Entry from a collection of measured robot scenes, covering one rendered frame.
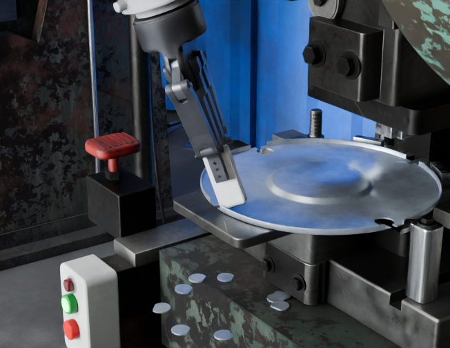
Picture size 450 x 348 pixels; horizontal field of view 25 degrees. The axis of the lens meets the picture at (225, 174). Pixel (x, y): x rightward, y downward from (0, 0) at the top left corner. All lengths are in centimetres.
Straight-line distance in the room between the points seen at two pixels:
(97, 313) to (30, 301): 125
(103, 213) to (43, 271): 132
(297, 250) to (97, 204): 36
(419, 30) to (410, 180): 47
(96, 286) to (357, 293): 36
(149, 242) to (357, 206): 35
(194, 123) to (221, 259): 31
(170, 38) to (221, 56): 254
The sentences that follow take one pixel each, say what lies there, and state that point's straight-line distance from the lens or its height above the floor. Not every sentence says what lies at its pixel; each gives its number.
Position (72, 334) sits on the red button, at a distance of 139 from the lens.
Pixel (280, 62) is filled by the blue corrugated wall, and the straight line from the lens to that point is 331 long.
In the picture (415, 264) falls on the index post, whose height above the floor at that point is 75.
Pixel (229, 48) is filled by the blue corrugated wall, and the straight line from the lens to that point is 349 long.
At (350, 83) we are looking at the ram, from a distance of 117.
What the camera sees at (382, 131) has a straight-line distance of 128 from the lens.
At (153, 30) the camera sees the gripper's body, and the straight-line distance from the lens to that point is 106.
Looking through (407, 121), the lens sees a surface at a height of 87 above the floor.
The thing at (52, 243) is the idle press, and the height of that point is 3.
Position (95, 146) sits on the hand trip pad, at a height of 76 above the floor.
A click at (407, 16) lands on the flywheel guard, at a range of 79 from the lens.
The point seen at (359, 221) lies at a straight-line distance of 113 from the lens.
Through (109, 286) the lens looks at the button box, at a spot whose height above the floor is 61.
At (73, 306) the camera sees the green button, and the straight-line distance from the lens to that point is 137.
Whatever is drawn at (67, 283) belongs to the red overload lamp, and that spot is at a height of 61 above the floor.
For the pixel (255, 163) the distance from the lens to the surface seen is 128.
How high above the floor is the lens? 125
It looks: 22 degrees down
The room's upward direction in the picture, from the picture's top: straight up
